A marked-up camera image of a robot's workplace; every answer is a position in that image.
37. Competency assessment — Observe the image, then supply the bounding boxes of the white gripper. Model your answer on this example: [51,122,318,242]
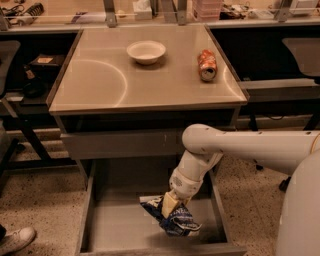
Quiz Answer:
[162,168,204,218]

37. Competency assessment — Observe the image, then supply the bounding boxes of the blue chip bag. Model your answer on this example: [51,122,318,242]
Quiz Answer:
[139,195,202,237]

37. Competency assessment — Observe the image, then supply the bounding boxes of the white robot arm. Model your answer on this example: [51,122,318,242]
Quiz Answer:
[162,124,320,256]

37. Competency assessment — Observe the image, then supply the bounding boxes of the open middle drawer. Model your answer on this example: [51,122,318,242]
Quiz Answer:
[75,156,246,256]

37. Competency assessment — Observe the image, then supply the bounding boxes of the closed top drawer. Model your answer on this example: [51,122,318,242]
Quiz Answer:
[61,129,184,159]

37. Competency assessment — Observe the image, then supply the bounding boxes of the grey drawer cabinet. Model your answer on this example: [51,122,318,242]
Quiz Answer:
[48,25,247,177]

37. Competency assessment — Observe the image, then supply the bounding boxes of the orange soda can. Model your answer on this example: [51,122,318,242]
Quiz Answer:
[197,49,217,82]

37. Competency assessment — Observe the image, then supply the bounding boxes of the white paper bowl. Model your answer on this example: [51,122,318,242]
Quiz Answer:
[127,41,166,65]

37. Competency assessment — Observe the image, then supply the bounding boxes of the white sneaker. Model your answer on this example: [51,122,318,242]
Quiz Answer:
[0,227,36,256]

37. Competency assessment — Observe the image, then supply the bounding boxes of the black bottle on shelf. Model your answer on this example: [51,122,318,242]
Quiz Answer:
[23,65,46,98]

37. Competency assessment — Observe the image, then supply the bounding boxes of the black box on shelf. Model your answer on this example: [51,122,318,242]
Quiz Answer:
[29,54,65,81]

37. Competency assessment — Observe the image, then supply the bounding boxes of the white tissue box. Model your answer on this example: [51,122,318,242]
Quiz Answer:
[133,0,152,20]

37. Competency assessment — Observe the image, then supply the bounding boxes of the pink storage box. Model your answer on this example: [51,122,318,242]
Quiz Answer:
[192,0,223,22]

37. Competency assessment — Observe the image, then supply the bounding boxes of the black office chair left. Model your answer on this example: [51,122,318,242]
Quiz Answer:
[0,40,26,198]

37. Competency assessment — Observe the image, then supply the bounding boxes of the black coiled tool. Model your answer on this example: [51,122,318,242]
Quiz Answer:
[17,2,44,26]

